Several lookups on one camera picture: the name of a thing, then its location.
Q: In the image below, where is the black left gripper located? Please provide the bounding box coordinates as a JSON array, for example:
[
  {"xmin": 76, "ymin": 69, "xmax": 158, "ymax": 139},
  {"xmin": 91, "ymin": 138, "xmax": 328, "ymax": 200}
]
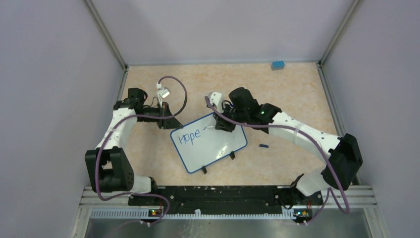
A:
[{"xmin": 139, "ymin": 102, "xmax": 183, "ymax": 129}]

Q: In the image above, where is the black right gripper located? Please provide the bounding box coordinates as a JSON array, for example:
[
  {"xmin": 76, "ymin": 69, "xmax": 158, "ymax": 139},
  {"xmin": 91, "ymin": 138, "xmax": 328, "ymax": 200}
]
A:
[{"xmin": 213, "ymin": 102, "xmax": 249, "ymax": 132}]

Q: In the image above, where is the blue framed whiteboard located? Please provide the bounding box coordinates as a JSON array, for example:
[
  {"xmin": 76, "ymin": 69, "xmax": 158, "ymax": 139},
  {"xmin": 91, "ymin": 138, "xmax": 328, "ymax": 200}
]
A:
[{"xmin": 170, "ymin": 113, "xmax": 248, "ymax": 174}]

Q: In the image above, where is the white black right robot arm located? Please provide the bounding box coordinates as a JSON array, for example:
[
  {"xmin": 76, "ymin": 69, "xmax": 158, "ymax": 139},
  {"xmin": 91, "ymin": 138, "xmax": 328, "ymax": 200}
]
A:
[{"xmin": 205, "ymin": 87, "xmax": 363, "ymax": 204}]

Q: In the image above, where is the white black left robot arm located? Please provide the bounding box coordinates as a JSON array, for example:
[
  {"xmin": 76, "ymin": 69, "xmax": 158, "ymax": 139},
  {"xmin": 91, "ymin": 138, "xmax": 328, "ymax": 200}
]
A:
[{"xmin": 85, "ymin": 87, "xmax": 183, "ymax": 205}]

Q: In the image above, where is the blue toy brick block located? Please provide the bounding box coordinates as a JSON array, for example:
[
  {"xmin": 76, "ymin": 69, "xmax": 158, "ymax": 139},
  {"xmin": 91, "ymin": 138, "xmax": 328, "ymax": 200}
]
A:
[{"xmin": 271, "ymin": 60, "xmax": 285, "ymax": 71}]

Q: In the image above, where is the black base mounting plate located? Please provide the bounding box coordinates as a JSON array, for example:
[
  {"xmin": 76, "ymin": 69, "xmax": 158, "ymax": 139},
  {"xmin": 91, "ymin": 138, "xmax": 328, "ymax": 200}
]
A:
[{"xmin": 128, "ymin": 185, "xmax": 323, "ymax": 215}]

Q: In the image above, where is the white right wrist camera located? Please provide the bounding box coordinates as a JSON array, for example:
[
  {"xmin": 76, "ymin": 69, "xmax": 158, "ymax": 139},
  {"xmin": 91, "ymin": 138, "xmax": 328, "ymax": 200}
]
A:
[{"xmin": 208, "ymin": 92, "xmax": 224, "ymax": 110}]

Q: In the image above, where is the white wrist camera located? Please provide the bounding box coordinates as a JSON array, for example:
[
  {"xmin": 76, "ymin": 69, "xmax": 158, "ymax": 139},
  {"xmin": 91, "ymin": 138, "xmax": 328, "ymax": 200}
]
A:
[
  {"xmin": 157, "ymin": 87, "xmax": 170, "ymax": 99},
  {"xmin": 208, "ymin": 92, "xmax": 224, "ymax": 110}
]

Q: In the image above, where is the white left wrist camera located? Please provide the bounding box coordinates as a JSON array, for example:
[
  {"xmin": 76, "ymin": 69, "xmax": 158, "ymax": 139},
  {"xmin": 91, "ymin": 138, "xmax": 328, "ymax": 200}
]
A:
[{"xmin": 157, "ymin": 87, "xmax": 170, "ymax": 99}]

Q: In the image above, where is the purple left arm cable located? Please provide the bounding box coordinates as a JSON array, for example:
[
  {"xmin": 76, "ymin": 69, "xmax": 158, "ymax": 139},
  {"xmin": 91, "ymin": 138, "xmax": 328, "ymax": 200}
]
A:
[{"xmin": 94, "ymin": 75, "xmax": 188, "ymax": 227}]

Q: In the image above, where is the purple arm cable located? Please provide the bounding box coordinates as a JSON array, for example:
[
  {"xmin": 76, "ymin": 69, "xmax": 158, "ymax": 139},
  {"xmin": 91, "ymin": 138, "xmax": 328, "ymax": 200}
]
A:
[
  {"xmin": 94, "ymin": 75, "xmax": 188, "ymax": 227},
  {"xmin": 205, "ymin": 96, "xmax": 351, "ymax": 225}
]

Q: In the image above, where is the white cable duct rail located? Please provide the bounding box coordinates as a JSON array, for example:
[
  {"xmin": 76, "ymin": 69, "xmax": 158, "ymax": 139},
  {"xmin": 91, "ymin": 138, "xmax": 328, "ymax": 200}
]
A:
[{"xmin": 90, "ymin": 208, "xmax": 296, "ymax": 220}]

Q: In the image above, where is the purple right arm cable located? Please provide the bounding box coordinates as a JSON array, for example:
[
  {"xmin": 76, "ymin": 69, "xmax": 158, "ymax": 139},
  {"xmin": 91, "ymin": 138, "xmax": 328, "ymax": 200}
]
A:
[{"xmin": 205, "ymin": 96, "xmax": 351, "ymax": 225}]

